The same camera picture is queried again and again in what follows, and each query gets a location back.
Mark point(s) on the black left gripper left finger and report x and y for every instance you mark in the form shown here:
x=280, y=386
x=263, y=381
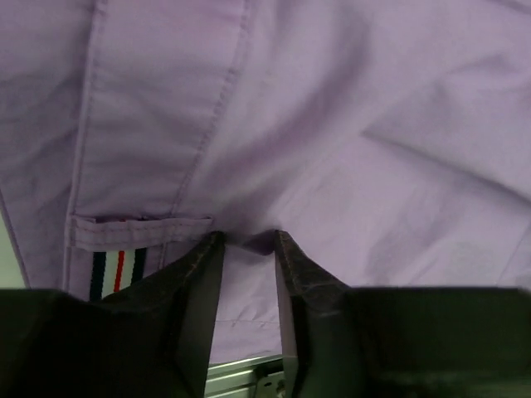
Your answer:
x=152, y=339

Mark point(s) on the purple trousers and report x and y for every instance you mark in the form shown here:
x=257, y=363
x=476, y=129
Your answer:
x=391, y=139

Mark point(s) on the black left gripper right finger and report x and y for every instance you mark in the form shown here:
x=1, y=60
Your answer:
x=341, y=341

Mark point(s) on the aluminium frame rail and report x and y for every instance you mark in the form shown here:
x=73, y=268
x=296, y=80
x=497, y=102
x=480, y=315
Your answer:
x=260, y=377

